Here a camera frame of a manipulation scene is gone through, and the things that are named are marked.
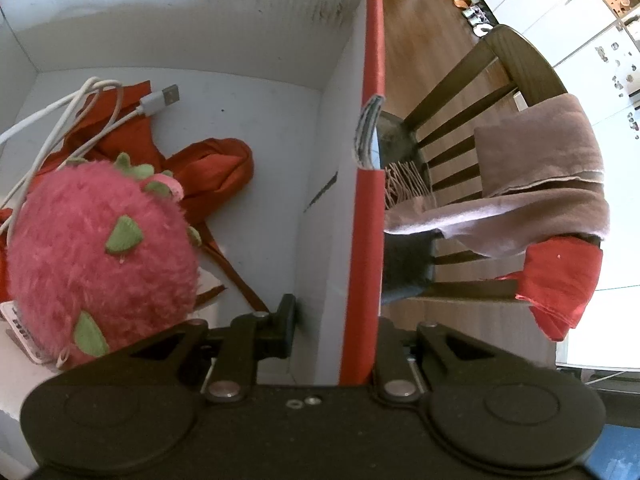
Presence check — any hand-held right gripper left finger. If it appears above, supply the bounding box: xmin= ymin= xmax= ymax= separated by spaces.
xmin=107 ymin=294 xmax=300 ymax=404

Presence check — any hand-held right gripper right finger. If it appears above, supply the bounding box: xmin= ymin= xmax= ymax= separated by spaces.
xmin=371 ymin=319 xmax=552 ymax=405

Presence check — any red cloth bag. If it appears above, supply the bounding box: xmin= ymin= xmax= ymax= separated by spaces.
xmin=0 ymin=80 xmax=271 ymax=313

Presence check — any fringed tan scarf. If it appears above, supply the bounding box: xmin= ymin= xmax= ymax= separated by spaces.
xmin=384 ymin=160 xmax=612 ymax=260

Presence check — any pink plush fruit toy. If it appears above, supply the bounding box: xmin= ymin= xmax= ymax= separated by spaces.
xmin=6 ymin=152 xmax=203 ymax=372

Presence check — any white USB cable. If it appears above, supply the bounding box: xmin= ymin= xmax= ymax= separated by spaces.
xmin=0 ymin=77 xmax=182 ymax=241

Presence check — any red cardboard box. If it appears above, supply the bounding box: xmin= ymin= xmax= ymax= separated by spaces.
xmin=0 ymin=0 xmax=388 ymax=478

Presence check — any red cloth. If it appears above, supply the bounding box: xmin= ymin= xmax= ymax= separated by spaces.
xmin=497 ymin=237 xmax=604 ymax=343

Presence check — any wooden dining chair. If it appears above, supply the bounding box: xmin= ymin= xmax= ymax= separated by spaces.
xmin=377 ymin=24 xmax=571 ymax=306

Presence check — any row of shoes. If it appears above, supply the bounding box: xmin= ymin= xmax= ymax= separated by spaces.
xmin=430 ymin=0 xmax=496 ymax=37

